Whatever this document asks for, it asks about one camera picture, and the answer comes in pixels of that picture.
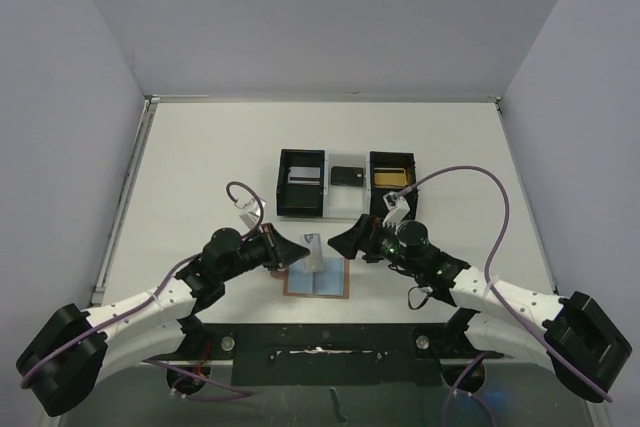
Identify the black card in bin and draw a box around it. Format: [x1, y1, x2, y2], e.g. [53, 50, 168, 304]
[330, 166, 365, 188]

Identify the silver card in bin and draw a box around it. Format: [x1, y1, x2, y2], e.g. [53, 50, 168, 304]
[287, 166, 321, 185]

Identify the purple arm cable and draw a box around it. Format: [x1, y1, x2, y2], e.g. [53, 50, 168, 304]
[389, 165, 614, 427]
[19, 180, 266, 402]

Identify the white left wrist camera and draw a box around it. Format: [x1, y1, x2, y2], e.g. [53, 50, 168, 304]
[235, 198, 266, 229]

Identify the gold card in bin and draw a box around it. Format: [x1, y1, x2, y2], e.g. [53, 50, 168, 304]
[373, 167, 411, 189]

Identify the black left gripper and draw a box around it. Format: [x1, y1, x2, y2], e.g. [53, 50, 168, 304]
[220, 222, 309, 282]

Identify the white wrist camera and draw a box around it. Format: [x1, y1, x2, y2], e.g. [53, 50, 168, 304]
[383, 192, 410, 228]
[235, 198, 266, 229]

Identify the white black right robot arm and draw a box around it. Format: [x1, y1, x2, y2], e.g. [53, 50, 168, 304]
[328, 215, 632, 403]

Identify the tan leather card holder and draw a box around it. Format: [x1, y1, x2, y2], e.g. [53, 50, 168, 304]
[270, 257, 349, 299]

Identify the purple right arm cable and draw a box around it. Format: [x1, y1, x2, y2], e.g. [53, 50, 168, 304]
[389, 165, 614, 427]

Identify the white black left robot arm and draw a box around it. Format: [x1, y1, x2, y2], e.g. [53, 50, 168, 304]
[16, 223, 310, 417]

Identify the white bin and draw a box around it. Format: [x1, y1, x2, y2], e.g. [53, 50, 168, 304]
[322, 150, 371, 221]

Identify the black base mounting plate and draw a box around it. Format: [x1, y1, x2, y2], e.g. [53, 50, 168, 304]
[158, 323, 479, 387]

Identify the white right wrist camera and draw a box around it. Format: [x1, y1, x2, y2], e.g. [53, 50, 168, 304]
[383, 192, 410, 228]

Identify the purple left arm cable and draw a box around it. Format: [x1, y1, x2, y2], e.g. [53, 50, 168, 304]
[19, 180, 266, 402]

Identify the black bin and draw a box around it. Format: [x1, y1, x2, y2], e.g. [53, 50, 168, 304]
[368, 151, 417, 217]
[276, 149, 325, 218]

